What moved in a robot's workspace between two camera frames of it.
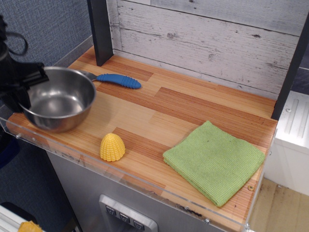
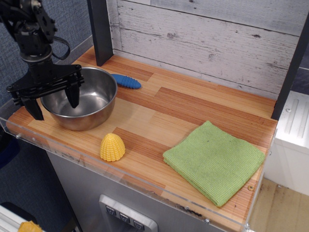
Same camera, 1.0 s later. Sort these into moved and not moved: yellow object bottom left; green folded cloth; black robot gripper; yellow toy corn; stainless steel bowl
Moved: stainless steel bowl; black robot gripper
Not moved: green folded cloth; yellow object bottom left; yellow toy corn
